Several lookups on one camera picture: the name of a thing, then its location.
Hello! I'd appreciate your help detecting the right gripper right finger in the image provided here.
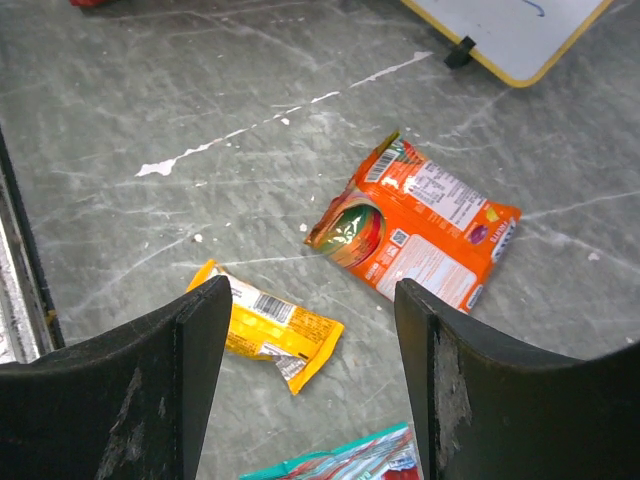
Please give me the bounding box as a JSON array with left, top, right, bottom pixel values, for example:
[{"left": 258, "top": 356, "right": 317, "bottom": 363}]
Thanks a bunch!
[{"left": 394, "top": 279, "right": 639, "bottom": 479}]

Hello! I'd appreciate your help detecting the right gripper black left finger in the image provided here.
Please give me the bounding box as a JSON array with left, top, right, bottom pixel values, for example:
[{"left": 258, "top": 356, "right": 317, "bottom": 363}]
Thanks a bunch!
[{"left": 1, "top": 276, "right": 232, "bottom": 479}]

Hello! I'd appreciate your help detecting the orange white snack packet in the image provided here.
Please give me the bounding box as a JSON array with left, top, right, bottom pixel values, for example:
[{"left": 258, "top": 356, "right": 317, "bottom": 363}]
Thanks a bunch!
[{"left": 305, "top": 131, "right": 521, "bottom": 313}]

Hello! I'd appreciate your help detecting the red brown paper bag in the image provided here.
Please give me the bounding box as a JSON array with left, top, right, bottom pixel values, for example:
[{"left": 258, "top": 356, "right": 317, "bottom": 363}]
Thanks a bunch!
[{"left": 70, "top": 0, "right": 112, "bottom": 8}]

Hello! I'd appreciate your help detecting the teal Fox's mint candy bag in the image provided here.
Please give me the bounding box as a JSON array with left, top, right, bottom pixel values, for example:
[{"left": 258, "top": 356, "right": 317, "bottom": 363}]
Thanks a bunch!
[{"left": 239, "top": 423, "right": 421, "bottom": 480}]

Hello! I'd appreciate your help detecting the yellow snack bar packet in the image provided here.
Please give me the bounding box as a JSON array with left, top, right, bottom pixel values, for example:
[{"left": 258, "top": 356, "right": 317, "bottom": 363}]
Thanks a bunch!
[{"left": 187, "top": 259, "right": 344, "bottom": 395}]

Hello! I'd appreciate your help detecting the small whiteboard with stand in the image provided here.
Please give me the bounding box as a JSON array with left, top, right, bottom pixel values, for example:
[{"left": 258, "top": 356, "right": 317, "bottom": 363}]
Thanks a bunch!
[{"left": 405, "top": 0, "right": 611, "bottom": 88}]

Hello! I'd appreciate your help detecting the aluminium rail frame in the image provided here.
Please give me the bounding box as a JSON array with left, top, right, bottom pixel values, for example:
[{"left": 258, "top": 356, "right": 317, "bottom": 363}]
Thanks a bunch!
[{"left": 1, "top": 143, "right": 65, "bottom": 364}]

